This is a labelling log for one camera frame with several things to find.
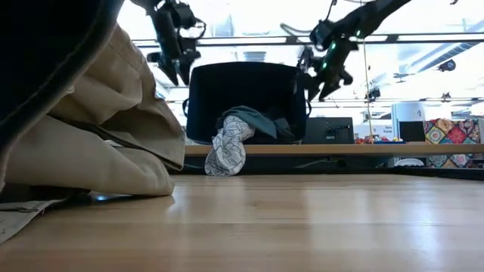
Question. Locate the teal green shorts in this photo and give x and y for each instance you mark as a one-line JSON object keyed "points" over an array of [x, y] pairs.
{"points": [[261, 119]]}

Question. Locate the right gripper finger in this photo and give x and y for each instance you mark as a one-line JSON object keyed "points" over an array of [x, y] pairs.
{"points": [[328, 90], [313, 87]]}

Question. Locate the white leaf-print cloth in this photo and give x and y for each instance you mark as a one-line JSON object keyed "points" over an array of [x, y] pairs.
{"points": [[227, 151]]}

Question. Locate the black ceiling camera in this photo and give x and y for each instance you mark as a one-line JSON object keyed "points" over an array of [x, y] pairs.
{"points": [[448, 65]]}

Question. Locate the navy white striped fabric bin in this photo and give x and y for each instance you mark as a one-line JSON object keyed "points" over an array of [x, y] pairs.
{"points": [[246, 87]]}

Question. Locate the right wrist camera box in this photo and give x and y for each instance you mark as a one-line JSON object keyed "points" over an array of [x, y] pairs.
{"points": [[321, 34]]}

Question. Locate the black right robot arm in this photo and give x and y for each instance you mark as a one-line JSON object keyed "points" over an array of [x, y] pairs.
{"points": [[374, 13]]}

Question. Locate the black aluminium table frame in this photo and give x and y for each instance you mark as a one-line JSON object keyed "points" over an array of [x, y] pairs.
{"points": [[340, 172]]}

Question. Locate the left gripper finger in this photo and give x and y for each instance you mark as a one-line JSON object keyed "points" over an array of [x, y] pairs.
{"points": [[171, 72], [186, 72]]}

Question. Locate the black monitor box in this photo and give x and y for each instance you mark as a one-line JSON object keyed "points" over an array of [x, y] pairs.
{"points": [[329, 130]]}

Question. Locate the small colourful toys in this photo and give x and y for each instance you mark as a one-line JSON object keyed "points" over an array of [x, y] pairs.
{"points": [[378, 140]]}

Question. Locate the small black screen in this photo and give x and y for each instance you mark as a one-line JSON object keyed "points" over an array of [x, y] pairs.
{"points": [[412, 131]]}

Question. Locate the white cabinet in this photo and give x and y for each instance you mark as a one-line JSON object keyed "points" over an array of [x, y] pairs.
{"points": [[408, 111]]}

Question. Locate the light wooden office desk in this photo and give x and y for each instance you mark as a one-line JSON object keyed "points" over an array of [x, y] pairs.
{"points": [[340, 150]]}

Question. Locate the khaki shorts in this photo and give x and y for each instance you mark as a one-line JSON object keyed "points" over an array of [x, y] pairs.
{"points": [[113, 113]]}

